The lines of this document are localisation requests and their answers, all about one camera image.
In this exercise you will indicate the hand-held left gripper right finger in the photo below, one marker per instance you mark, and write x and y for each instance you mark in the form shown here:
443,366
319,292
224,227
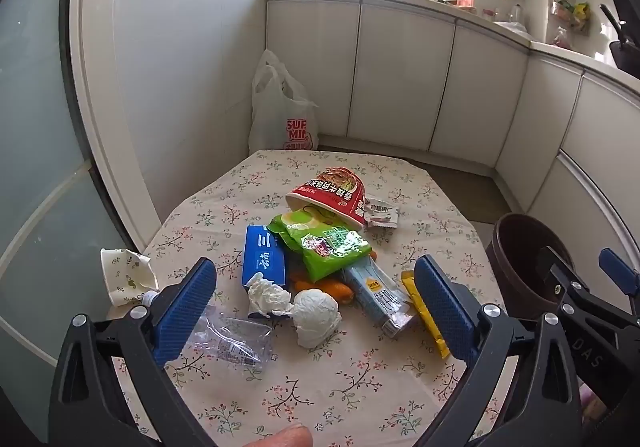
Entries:
445,312

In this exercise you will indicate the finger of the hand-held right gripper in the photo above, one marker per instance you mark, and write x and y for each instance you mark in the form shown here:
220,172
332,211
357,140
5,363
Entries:
557,274
620,272

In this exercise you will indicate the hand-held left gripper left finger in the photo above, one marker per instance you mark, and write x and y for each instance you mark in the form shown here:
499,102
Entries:
185,307

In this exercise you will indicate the brown plastic waste bin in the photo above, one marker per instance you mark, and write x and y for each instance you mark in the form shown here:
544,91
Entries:
515,267

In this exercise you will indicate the clear plastic water bottle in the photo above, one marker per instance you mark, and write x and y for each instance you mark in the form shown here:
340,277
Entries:
235,339

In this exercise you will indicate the person's left hand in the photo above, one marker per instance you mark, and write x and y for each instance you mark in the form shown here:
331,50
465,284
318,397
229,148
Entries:
282,438

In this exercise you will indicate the yellow sachet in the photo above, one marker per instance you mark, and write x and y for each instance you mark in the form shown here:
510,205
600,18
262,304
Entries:
425,312

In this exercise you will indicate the light blue mask package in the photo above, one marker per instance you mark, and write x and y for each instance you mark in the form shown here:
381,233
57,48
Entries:
380,302

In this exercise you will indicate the floral paper cup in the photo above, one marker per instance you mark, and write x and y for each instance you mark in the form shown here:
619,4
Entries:
125,277

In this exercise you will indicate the crumpled white tissue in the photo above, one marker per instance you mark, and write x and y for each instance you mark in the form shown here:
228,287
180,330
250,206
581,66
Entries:
267,297

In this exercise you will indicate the blue tissue box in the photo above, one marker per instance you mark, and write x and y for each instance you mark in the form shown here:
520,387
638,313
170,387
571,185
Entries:
262,257

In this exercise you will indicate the orange peel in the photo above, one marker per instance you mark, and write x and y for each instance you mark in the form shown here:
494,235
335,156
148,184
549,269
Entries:
335,288

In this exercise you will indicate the white snack wrapper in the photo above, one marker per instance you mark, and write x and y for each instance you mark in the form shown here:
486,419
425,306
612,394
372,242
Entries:
382,213

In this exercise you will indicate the balled white tissue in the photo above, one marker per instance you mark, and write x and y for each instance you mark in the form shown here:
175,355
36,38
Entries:
315,317

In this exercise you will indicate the green chip bag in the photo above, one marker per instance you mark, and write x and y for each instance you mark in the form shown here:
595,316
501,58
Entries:
320,252

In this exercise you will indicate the floral tablecloth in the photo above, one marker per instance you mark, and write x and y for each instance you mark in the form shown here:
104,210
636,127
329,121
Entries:
320,392

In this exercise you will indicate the red instant noodle cup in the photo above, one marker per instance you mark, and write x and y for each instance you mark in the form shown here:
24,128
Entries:
335,192

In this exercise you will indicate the frosted glass sliding door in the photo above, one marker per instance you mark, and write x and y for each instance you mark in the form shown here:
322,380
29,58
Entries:
40,177

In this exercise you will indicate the white plastic shopping bag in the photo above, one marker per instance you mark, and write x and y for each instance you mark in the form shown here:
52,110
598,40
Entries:
280,112

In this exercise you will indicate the black frying pan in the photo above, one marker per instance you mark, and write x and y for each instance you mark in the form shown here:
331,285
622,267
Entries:
625,54

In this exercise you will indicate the red bag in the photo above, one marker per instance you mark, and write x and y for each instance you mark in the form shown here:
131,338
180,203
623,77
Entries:
562,39

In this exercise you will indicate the white kitchen cabinet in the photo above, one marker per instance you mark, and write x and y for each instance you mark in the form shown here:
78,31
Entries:
400,77

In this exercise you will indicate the clear plastic bag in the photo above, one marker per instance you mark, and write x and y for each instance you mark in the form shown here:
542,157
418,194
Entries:
515,28

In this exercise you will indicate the colourful snack packages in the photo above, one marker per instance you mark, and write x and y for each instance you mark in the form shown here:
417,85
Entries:
572,14

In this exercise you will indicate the glass jars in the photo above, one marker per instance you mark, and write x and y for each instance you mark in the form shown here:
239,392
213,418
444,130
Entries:
500,14

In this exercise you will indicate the white kitchen countertop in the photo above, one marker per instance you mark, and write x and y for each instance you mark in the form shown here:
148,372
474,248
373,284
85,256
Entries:
450,9

